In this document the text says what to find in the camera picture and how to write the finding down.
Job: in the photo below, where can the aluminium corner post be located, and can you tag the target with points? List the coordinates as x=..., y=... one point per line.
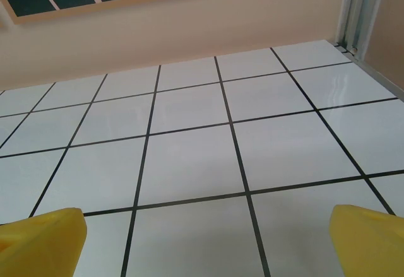
x=356, y=12

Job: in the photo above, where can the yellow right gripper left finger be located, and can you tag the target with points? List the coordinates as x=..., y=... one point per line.
x=38, y=245

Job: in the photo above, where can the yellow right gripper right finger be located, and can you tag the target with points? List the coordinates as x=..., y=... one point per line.
x=369, y=245

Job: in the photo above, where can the aluminium table edge strip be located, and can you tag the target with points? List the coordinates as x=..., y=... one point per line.
x=375, y=73

